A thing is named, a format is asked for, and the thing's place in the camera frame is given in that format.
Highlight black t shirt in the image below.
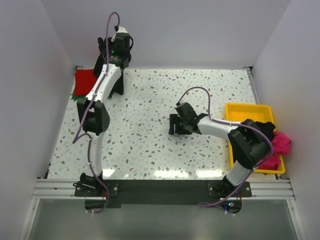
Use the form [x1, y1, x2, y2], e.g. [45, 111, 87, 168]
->
[93, 54, 124, 99]
[255, 121, 276, 141]

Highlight aluminium frame rail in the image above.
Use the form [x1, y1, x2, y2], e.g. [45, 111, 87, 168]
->
[19, 178, 307, 240]

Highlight red folded t shirt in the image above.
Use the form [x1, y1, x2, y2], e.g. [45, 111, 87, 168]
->
[74, 69, 97, 96]

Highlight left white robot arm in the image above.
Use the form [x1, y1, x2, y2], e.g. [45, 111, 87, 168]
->
[74, 27, 134, 196]

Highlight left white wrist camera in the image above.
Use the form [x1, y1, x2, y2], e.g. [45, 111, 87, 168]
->
[114, 25, 128, 34]

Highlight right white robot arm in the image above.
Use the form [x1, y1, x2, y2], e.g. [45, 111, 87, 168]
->
[168, 102, 275, 196]

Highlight yellow plastic bin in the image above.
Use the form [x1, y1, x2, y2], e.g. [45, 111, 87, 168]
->
[224, 102, 286, 175]

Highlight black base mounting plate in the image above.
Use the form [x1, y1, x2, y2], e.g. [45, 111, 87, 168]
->
[73, 179, 252, 212]

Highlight green folded t shirt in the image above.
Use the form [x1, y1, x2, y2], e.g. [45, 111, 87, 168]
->
[70, 91, 113, 101]

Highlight pink t shirt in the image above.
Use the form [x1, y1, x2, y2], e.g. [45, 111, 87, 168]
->
[258, 131, 291, 171]

